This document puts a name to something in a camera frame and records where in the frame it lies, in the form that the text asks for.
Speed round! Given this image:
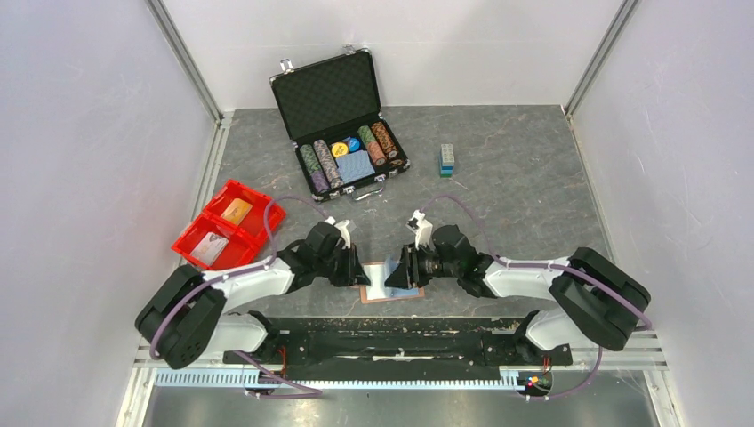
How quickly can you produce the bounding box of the right aluminium frame post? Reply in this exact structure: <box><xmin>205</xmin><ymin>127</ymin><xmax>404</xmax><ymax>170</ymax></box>
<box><xmin>563</xmin><ymin>0</ymin><xmax>640</xmax><ymax>121</ymax></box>

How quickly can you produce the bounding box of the green red chip stack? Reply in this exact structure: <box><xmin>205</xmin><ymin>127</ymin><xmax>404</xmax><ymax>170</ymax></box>
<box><xmin>357</xmin><ymin>125</ymin><xmax>387</xmax><ymax>166</ymax></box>

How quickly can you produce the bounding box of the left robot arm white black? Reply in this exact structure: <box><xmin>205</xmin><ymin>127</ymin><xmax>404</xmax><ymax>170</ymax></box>
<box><xmin>134</xmin><ymin>218</ymin><xmax>370</xmax><ymax>369</ymax></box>

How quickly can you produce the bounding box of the pink grey chip stack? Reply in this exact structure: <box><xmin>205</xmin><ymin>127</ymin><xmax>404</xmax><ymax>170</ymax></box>
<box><xmin>313</xmin><ymin>140</ymin><xmax>344</xmax><ymax>189</ymax></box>

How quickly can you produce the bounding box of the aluminium frame post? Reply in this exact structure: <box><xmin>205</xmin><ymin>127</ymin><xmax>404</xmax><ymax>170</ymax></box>
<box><xmin>563</xmin><ymin>0</ymin><xmax>640</xmax><ymax>121</ymax></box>
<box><xmin>145</xmin><ymin>0</ymin><xmax>223</xmax><ymax>124</ymax></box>

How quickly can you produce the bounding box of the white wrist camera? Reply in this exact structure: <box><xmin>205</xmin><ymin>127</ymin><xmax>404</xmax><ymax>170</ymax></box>
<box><xmin>406</xmin><ymin>209</ymin><xmax>433</xmax><ymax>248</ymax></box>
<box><xmin>325</xmin><ymin>216</ymin><xmax>354</xmax><ymax>248</ymax></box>

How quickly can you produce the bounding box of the yellow dealer chip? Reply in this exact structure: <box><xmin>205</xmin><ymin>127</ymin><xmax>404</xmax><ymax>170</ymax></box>
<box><xmin>330</xmin><ymin>141</ymin><xmax>349</xmax><ymax>158</ymax></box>

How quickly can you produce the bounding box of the green purple chip stack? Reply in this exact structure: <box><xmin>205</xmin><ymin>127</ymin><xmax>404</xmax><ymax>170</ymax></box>
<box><xmin>300</xmin><ymin>145</ymin><xmax>330</xmax><ymax>193</ymax></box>

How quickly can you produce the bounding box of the brown orange chip stack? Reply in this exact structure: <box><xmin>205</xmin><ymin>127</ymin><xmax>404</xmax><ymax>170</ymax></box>
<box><xmin>371</xmin><ymin>122</ymin><xmax>397</xmax><ymax>159</ymax></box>

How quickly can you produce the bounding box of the black poker chip case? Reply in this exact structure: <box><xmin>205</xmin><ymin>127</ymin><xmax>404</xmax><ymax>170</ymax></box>
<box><xmin>269</xmin><ymin>46</ymin><xmax>411</xmax><ymax>202</ymax></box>

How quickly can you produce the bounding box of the white card in bin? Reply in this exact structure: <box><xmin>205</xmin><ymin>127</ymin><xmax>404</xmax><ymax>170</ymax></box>
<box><xmin>190</xmin><ymin>232</ymin><xmax>229</xmax><ymax>266</ymax></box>

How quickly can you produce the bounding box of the red bin near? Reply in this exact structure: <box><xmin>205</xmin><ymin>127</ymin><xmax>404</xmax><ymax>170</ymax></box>
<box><xmin>172</xmin><ymin>213</ymin><xmax>260</xmax><ymax>270</ymax></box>

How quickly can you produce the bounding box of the blue dealer chip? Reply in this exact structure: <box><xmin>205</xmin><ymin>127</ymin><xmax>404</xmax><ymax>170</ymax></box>
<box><xmin>343</xmin><ymin>137</ymin><xmax>362</xmax><ymax>153</ymax></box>

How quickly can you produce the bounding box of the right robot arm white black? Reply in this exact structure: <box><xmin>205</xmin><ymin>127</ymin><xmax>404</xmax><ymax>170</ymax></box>
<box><xmin>384</xmin><ymin>225</ymin><xmax>651</xmax><ymax>363</ymax></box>

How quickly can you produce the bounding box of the blue playing card deck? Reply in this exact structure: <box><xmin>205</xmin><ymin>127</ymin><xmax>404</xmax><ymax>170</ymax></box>
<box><xmin>335</xmin><ymin>150</ymin><xmax>374</xmax><ymax>183</ymax></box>

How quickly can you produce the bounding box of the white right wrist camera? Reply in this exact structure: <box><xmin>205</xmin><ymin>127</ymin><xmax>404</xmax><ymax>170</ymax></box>
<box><xmin>406</xmin><ymin>209</ymin><xmax>433</xmax><ymax>248</ymax></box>

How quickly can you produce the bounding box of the red bin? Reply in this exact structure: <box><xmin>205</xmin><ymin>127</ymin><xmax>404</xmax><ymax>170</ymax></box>
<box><xmin>172</xmin><ymin>213</ymin><xmax>260</xmax><ymax>270</ymax></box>
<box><xmin>202</xmin><ymin>180</ymin><xmax>286</xmax><ymax>246</ymax></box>

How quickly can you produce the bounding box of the red bin far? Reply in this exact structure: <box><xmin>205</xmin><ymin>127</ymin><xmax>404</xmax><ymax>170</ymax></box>
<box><xmin>202</xmin><ymin>180</ymin><xmax>286</xmax><ymax>246</ymax></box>

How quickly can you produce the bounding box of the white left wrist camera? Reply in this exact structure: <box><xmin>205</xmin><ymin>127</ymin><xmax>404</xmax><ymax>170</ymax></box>
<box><xmin>325</xmin><ymin>216</ymin><xmax>354</xmax><ymax>248</ymax></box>

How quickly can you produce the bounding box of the grey blue toy brick stack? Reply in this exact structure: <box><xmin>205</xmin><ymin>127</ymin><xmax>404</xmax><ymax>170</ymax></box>
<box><xmin>438</xmin><ymin>143</ymin><xmax>455</xmax><ymax>178</ymax></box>

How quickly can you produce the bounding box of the left aluminium frame post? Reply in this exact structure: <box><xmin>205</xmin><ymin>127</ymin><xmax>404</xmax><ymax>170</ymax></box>
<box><xmin>145</xmin><ymin>0</ymin><xmax>223</xmax><ymax>124</ymax></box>

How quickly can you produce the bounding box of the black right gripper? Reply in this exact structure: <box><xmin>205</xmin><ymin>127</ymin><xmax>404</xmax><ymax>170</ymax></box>
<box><xmin>384</xmin><ymin>242</ymin><xmax>461</xmax><ymax>290</ymax></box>

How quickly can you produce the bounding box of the orange leather card holder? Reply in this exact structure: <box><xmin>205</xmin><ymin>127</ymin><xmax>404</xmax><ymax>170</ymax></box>
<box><xmin>359</xmin><ymin>262</ymin><xmax>425</xmax><ymax>304</ymax></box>

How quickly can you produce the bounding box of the aluminium slotted cable duct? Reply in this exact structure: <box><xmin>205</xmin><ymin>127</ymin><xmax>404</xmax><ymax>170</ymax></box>
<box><xmin>154</xmin><ymin>366</ymin><xmax>521</xmax><ymax>391</ymax></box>

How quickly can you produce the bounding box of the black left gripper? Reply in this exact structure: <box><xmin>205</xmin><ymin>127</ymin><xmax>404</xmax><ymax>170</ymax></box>
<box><xmin>315</xmin><ymin>243</ymin><xmax>371</xmax><ymax>287</ymax></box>

